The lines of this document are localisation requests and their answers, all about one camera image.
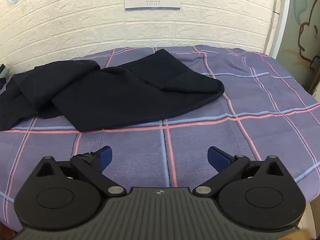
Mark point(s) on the cartoon printed wall panel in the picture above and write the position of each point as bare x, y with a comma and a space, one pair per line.
302, 30

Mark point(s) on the dark navy pants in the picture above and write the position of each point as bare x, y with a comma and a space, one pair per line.
112, 97

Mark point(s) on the purple plaid bed sheet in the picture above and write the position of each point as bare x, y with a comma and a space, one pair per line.
200, 142

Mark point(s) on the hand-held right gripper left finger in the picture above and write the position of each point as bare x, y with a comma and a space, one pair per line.
105, 158

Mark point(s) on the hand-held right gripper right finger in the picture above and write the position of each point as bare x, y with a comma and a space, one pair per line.
218, 158

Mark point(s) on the white door frame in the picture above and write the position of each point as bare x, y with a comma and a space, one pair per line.
278, 17

